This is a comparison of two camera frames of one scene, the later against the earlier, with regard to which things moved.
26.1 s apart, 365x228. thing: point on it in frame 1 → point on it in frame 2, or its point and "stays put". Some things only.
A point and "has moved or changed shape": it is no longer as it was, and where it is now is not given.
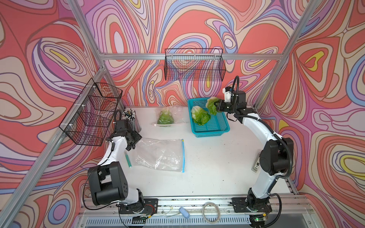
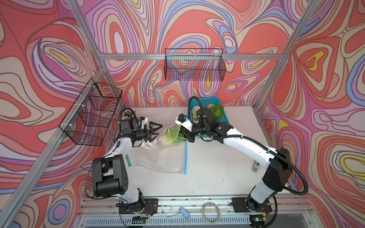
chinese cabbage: [199, 116] stays put
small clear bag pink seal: [170, 115] → [169, 137]
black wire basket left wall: [89, 120] stays put
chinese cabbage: [210, 105] has moved or changed shape
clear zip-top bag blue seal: [163, 154] stays put
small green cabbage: [165, 118] → [172, 137]
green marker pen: [128, 161] stays put
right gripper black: [220, 108] → [188, 134]
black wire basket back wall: [196, 64] stays put
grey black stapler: [255, 165] stays put
